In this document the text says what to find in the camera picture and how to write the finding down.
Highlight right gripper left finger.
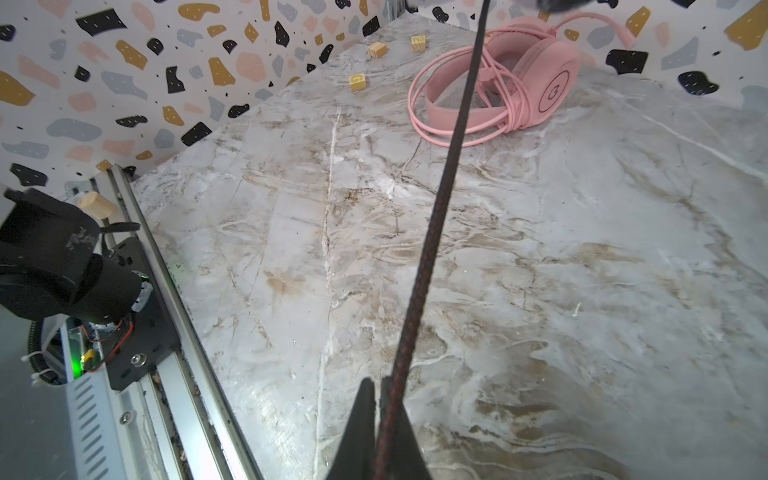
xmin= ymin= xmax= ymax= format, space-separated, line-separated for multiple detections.
xmin=327 ymin=378 xmax=376 ymax=480

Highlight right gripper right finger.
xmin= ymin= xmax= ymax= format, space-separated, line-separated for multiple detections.
xmin=386 ymin=406 xmax=432 ymax=480

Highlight white black headphones with cable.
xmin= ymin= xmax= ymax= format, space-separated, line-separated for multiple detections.
xmin=372 ymin=2 xmax=492 ymax=479

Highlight pink headphones with cable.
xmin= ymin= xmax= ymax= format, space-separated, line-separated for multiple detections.
xmin=407 ymin=12 xmax=635 ymax=147

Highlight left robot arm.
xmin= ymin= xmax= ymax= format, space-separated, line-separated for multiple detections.
xmin=1 ymin=188 xmax=154 ymax=324

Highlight green circuit board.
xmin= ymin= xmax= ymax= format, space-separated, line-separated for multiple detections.
xmin=60 ymin=325 xmax=92 ymax=382

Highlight wooden letter block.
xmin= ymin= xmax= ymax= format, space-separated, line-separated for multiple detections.
xmin=368 ymin=42 xmax=388 ymax=59
xmin=410 ymin=35 xmax=427 ymax=53
xmin=349 ymin=74 xmax=367 ymax=92

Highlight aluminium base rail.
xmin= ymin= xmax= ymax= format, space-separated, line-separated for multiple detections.
xmin=59 ymin=164 xmax=265 ymax=480

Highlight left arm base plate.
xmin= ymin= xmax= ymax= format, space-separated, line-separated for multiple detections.
xmin=102 ymin=237 xmax=180 ymax=392

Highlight wooden block on left rail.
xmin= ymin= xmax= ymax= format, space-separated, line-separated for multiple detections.
xmin=77 ymin=191 xmax=116 ymax=220

